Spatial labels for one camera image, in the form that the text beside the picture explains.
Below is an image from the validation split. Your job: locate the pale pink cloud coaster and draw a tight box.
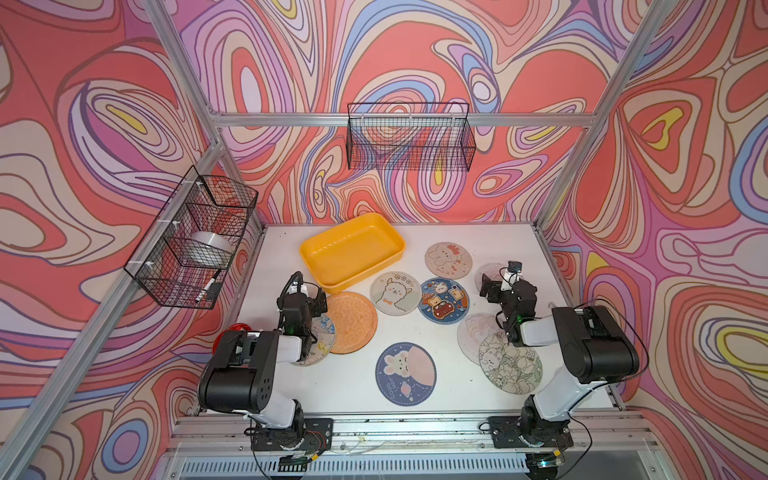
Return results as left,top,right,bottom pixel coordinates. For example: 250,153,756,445
457,313,502,365

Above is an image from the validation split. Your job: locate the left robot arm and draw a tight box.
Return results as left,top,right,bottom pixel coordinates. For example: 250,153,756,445
197,271,327,433

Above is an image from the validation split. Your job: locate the wall wire basket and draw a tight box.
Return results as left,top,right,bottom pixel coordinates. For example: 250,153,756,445
124,167,258,310
346,100,476,173

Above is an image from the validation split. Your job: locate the cream blue doodle coaster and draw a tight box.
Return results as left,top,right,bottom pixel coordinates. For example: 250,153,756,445
294,313,336,367

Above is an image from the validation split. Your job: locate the marker pen in basket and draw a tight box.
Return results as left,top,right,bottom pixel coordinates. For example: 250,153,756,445
195,278,222,303

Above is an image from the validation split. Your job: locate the blue pink bunny coaster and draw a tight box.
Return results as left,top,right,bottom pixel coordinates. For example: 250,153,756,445
375,342,437,407

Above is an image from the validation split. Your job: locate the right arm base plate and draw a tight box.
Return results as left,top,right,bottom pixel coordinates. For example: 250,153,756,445
487,416,574,450

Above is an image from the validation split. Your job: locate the back wall wire basket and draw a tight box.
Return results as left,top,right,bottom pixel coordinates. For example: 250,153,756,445
346,100,476,173

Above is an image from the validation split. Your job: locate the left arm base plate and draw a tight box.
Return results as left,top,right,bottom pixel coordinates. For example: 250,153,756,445
244,418,334,453

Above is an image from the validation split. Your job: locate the left wall wire basket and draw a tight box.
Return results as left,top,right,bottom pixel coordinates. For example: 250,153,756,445
124,167,258,310

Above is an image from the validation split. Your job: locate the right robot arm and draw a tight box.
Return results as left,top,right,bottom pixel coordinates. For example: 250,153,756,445
478,261,641,437

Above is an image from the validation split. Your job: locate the silver tape roll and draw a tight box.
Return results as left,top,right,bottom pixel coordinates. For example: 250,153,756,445
182,231,235,269

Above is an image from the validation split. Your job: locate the white bear coaster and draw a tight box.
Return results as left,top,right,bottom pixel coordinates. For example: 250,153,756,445
369,271,421,316

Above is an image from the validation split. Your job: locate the red plastic cup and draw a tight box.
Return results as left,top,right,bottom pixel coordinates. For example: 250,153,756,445
212,322,253,355

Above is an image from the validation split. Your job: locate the yellow plastic storage box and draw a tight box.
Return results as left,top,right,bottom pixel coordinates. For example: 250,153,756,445
299,213,406,294

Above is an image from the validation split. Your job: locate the green line-art coaster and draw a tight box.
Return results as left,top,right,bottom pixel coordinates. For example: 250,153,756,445
478,333,543,395

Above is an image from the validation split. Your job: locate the pink swirl coaster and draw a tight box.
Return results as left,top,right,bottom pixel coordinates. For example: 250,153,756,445
474,262,507,292

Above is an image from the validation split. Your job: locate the blue toast cartoon coaster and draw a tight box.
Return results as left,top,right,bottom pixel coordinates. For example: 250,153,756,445
418,277,470,325

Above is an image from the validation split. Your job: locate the orange round coaster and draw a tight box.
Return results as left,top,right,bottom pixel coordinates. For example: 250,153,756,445
327,292,378,355

